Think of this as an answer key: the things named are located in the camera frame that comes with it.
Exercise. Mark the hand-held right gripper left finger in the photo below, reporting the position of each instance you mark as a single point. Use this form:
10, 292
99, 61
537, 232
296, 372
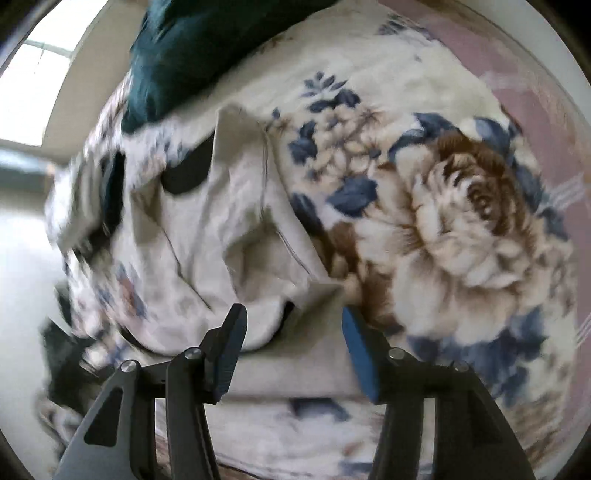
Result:
229, 350

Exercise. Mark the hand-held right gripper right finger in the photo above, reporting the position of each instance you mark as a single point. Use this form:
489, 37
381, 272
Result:
361, 355

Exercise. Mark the beige small garment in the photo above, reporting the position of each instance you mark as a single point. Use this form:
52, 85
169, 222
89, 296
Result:
240, 221

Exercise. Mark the floral printed blanket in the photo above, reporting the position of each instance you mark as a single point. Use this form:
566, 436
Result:
415, 230

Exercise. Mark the dark teal cloth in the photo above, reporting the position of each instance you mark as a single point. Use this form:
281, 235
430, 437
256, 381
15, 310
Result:
194, 50

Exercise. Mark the pink bed sheet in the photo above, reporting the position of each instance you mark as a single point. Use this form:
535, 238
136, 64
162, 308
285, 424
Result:
521, 83

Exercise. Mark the window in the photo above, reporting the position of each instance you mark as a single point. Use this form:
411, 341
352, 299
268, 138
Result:
41, 87

